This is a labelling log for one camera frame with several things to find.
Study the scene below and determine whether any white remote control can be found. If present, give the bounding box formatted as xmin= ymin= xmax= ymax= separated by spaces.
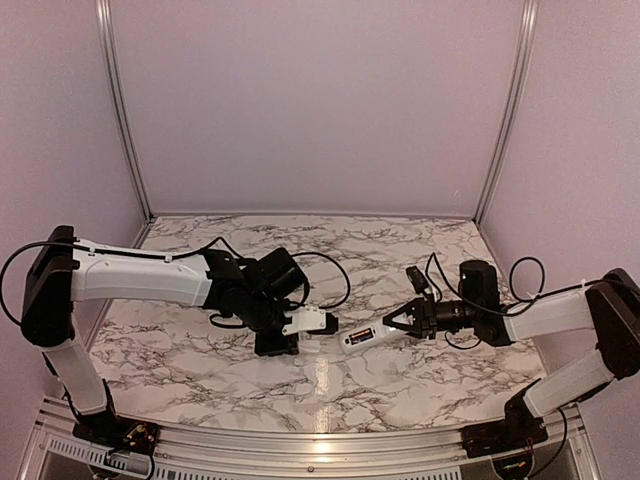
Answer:
xmin=339 ymin=320 xmax=407 ymax=355

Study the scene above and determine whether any white battery compartment cover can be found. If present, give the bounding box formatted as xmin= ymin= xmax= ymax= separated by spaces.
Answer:
xmin=298 ymin=339 xmax=321 ymax=354

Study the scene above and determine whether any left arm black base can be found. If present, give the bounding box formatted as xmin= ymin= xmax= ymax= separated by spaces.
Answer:
xmin=73 ymin=415 xmax=160 ymax=455

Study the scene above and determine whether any gold AAA battery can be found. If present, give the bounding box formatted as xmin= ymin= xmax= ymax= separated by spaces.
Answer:
xmin=350 ymin=328 xmax=374 ymax=337

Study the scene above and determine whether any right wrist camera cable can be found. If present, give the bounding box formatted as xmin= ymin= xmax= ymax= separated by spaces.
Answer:
xmin=423 ymin=252 xmax=606 ymax=351

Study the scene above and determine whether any front aluminium frame rail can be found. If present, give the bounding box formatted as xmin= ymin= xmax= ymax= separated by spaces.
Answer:
xmin=17 ymin=398 xmax=602 ymax=479

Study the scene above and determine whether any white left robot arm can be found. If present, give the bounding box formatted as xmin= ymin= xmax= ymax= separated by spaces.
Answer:
xmin=20 ymin=226 xmax=326 ymax=445

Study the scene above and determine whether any right rear aluminium frame post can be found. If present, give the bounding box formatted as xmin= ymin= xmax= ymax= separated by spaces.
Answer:
xmin=473 ymin=0 xmax=539 ymax=230

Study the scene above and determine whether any aluminium frame post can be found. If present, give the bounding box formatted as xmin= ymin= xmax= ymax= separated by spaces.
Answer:
xmin=96 ymin=0 xmax=154 ymax=223
xmin=473 ymin=0 xmax=539 ymax=230

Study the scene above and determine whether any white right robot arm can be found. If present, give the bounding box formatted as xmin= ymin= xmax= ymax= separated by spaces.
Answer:
xmin=383 ymin=260 xmax=639 ymax=448

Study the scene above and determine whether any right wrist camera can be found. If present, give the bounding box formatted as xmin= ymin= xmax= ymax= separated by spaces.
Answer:
xmin=405 ymin=266 xmax=433 ymax=298

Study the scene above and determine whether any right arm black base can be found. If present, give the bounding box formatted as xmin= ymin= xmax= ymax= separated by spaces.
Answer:
xmin=461 ymin=418 xmax=549 ymax=458

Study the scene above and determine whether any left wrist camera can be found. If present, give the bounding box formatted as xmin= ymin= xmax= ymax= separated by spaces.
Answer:
xmin=282 ymin=306 xmax=339 ymax=336

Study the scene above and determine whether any purple AAA battery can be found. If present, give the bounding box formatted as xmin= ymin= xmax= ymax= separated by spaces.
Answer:
xmin=350 ymin=332 xmax=375 ymax=345

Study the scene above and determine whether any left rear aluminium frame post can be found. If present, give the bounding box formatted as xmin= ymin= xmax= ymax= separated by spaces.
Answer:
xmin=96 ymin=0 xmax=154 ymax=223

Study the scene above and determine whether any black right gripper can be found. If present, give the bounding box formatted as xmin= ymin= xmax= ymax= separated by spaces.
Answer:
xmin=384 ymin=293 xmax=480 ymax=339

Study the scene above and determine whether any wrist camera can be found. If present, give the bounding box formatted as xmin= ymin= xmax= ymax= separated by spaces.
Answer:
xmin=405 ymin=266 xmax=433 ymax=298
xmin=282 ymin=306 xmax=339 ymax=336

